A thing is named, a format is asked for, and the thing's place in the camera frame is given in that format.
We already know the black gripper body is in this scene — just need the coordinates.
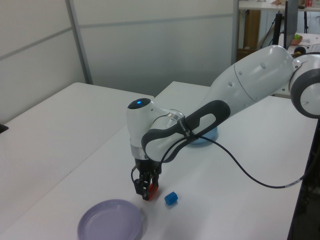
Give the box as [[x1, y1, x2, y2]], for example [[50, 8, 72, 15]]
[[133, 157, 161, 177]]

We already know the red cylinder block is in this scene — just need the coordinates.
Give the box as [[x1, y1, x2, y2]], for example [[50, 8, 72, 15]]
[[146, 183, 159, 202]]

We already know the blue hexagonal block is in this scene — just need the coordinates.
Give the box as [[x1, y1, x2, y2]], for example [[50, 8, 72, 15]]
[[164, 191, 179, 207]]

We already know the purple plate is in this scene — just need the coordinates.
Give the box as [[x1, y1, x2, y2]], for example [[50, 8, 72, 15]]
[[77, 198, 146, 240]]

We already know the blue plate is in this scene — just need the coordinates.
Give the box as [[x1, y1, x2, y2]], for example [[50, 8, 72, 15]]
[[186, 126, 220, 148]]

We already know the white neighbouring table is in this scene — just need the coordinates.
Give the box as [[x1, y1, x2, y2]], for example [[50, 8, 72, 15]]
[[0, 82, 155, 235]]

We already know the brown wooden box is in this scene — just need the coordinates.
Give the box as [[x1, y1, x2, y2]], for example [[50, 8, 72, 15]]
[[237, 9, 261, 62]]

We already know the black monitor stand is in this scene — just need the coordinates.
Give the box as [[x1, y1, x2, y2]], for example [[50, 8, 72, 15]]
[[259, 11, 286, 50]]

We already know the white keyboard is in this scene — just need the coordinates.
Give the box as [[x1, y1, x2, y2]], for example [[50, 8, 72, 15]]
[[306, 43, 320, 55]]

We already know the black cable strap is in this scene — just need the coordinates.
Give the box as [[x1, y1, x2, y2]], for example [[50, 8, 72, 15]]
[[177, 116, 199, 141]]

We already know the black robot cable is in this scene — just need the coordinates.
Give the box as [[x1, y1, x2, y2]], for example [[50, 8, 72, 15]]
[[129, 119, 320, 189]]

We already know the grey partition post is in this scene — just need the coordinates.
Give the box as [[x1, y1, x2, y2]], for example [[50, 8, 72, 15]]
[[232, 0, 241, 65], [65, 0, 94, 85]]

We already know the dark metal frame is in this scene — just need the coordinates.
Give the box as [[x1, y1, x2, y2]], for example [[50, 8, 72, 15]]
[[287, 119, 320, 240]]

